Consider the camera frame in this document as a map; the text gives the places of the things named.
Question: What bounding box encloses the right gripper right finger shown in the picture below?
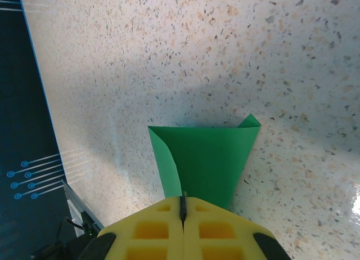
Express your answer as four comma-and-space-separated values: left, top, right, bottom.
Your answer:
183, 196, 292, 260

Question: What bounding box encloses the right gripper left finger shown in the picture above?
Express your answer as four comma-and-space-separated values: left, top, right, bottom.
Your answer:
80, 196, 185, 260

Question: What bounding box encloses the aluminium mounting rail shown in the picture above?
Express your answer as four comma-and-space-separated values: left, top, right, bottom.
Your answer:
61, 180, 105, 238

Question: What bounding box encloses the green square paper sheet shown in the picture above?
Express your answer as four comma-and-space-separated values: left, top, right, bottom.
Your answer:
147, 113, 261, 212

